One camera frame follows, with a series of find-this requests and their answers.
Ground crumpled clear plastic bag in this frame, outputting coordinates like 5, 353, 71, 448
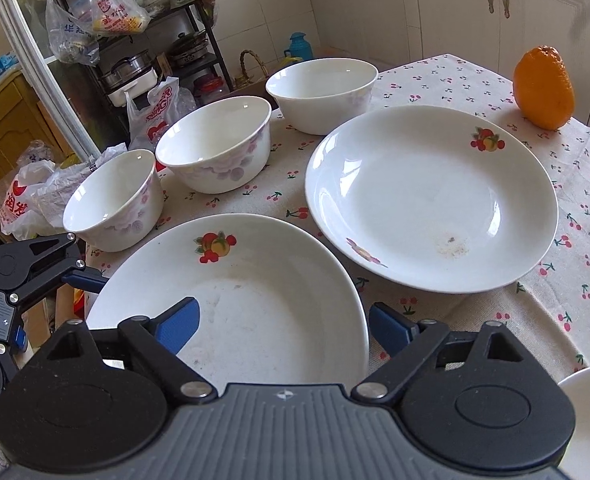
30, 142, 128, 228

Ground knobbly orange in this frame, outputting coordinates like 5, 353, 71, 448
513, 46, 576, 131

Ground blue thermos jug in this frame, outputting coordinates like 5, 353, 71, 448
283, 32, 316, 66

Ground sliding glass door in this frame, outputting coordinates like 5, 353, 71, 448
0, 0, 100, 158

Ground hanging red-print plastic bag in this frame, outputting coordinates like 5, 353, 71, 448
92, 0, 152, 37

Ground wicker basket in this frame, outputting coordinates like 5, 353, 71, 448
232, 50, 276, 96

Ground black metal shelf rack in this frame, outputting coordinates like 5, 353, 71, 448
50, 0, 233, 108

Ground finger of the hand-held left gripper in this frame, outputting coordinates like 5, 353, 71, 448
7, 232, 106, 308
9, 324, 28, 357

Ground white kitchen cabinets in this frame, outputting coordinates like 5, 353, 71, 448
309, 0, 590, 128

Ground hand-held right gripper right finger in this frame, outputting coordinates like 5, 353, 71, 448
351, 301, 523, 403

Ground hanging clear plastic bag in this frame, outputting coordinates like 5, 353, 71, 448
45, 0, 100, 66

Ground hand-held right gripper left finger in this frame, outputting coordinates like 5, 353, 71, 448
47, 296, 218, 403

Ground white red-print plastic bag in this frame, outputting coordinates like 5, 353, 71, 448
0, 160, 76, 241
126, 76, 196, 153

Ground red-lid plastic container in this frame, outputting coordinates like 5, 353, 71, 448
195, 75, 226, 106

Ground blue carton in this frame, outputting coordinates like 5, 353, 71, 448
0, 54, 22, 81

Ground brown cardboard box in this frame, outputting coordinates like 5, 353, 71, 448
25, 284, 90, 351

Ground yellow wooden cabinet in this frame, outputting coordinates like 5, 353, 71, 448
0, 75, 76, 196

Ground white electric cooker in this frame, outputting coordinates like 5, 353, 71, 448
107, 72, 162, 108

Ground steel steamer pot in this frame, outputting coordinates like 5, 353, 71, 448
100, 50, 156, 91

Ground white floral bowl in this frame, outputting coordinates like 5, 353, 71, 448
63, 149, 166, 253
266, 58, 379, 136
155, 95, 273, 193

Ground black pan with lid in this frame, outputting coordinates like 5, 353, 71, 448
167, 30, 210, 68

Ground cherry-print tablecloth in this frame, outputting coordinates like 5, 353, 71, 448
82, 54, 590, 391

